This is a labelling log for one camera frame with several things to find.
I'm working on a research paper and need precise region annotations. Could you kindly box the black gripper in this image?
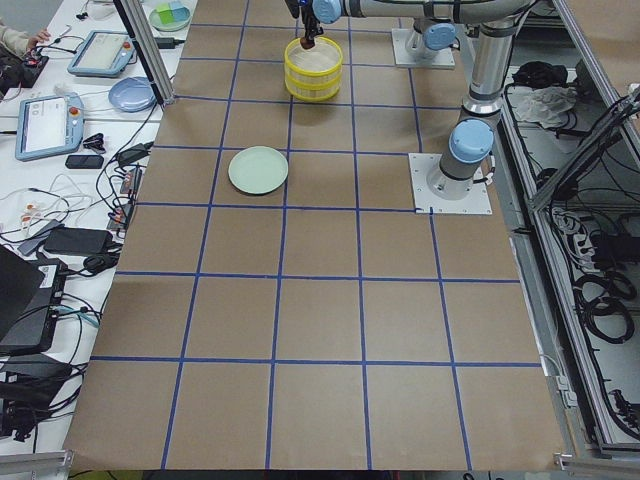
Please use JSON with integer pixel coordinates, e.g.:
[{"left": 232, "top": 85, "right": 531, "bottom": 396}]
[{"left": 285, "top": 0, "right": 320, "bottom": 43}]

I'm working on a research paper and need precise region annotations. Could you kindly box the brown half-round bun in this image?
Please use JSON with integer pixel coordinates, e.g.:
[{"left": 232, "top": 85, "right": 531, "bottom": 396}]
[{"left": 300, "top": 37, "right": 315, "bottom": 50}]

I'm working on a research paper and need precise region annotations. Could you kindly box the yellow steamer basket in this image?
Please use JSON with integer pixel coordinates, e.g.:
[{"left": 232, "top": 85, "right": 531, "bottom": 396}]
[
  {"left": 285, "top": 75, "right": 341, "bottom": 103},
  {"left": 284, "top": 37, "right": 343, "bottom": 83}
]

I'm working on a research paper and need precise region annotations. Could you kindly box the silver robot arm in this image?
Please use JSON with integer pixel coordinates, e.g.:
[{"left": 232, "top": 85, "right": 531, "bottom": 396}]
[
  {"left": 286, "top": 1, "right": 534, "bottom": 200},
  {"left": 405, "top": 18, "right": 456, "bottom": 57}
]

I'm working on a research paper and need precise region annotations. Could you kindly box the green plate with blocks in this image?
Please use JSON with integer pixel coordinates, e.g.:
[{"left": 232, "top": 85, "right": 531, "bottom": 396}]
[{"left": 149, "top": 1, "right": 192, "bottom": 32}]

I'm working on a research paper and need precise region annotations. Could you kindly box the mint green plate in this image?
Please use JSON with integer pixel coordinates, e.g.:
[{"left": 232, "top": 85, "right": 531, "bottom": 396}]
[{"left": 228, "top": 146, "right": 288, "bottom": 195}]

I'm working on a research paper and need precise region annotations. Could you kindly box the blue plate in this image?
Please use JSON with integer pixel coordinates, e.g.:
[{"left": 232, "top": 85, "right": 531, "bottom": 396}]
[{"left": 108, "top": 77, "right": 156, "bottom": 113}]

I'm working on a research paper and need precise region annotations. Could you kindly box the teach pendant, far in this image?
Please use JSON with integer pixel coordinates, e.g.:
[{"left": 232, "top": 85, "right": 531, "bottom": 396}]
[{"left": 67, "top": 30, "right": 134, "bottom": 78}]

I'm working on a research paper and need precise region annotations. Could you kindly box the teach pendant, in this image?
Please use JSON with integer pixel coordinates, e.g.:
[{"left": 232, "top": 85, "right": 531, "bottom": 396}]
[
  {"left": 67, "top": 30, "right": 134, "bottom": 78},
  {"left": 15, "top": 94, "right": 84, "bottom": 162}
]

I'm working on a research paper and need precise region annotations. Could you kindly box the white crumpled cloth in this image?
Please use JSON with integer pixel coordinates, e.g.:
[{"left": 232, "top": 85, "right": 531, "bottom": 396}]
[{"left": 515, "top": 86, "right": 577, "bottom": 129}]

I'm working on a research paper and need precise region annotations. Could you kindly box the teach pendant, near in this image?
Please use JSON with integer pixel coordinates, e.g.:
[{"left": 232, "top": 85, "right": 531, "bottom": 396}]
[{"left": 15, "top": 94, "right": 84, "bottom": 162}]

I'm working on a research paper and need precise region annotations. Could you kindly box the black power adapter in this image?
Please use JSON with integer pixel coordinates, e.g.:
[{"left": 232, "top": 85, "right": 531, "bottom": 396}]
[{"left": 43, "top": 227, "right": 113, "bottom": 256}]

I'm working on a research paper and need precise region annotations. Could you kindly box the black laptop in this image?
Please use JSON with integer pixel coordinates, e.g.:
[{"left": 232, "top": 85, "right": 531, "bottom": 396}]
[{"left": 1, "top": 247, "right": 67, "bottom": 356}]

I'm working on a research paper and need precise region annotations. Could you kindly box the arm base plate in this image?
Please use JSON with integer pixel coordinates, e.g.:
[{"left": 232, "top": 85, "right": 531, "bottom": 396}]
[
  {"left": 391, "top": 23, "right": 456, "bottom": 70},
  {"left": 408, "top": 153, "right": 492, "bottom": 215}
]

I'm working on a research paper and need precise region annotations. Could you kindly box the aluminium frame post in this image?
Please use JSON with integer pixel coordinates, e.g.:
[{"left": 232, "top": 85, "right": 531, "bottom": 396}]
[{"left": 114, "top": 0, "right": 175, "bottom": 108}]

